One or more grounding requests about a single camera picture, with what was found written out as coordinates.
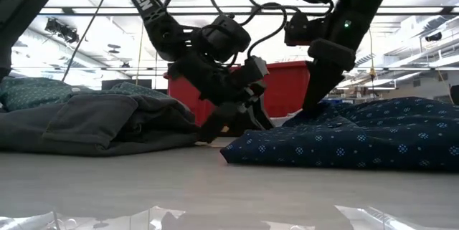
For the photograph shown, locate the long black cable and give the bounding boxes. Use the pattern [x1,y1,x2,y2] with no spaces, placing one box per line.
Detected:
[60,0,115,82]

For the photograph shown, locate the red plastic bin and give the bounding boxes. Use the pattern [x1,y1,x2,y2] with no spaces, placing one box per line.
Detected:
[163,60,311,128]

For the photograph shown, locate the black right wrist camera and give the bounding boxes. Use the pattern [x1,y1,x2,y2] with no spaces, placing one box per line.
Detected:
[284,11,326,47]

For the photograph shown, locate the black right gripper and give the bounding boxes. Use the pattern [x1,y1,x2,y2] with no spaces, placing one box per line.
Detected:
[302,38,356,112]

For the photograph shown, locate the yellow hanging cord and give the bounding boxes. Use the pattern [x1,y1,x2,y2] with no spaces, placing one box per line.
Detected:
[366,29,377,80]

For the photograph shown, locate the large black box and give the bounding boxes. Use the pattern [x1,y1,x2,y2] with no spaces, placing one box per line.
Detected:
[101,79,153,91]

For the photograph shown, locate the thin tan hanging cord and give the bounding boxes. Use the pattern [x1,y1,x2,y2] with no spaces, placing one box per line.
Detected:
[135,21,145,86]

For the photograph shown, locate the navy dotted garment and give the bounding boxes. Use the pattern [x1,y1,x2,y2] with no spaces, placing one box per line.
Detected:
[219,96,459,172]

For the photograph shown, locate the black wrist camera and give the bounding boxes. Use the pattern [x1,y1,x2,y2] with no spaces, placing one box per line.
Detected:
[284,11,326,47]
[231,56,270,90]

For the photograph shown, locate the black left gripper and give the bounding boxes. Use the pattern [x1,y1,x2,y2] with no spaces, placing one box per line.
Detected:
[167,57,275,143]

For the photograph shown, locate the black ceiling spotlights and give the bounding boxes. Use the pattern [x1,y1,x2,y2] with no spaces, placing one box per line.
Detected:
[44,17,80,44]

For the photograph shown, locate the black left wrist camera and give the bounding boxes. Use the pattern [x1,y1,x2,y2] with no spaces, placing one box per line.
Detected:
[231,56,270,90]

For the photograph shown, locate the teal patterned shirt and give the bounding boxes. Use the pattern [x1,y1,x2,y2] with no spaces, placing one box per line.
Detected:
[0,75,173,112]

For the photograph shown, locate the dark grey garment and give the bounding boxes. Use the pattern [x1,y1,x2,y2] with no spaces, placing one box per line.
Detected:
[0,93,202,158]

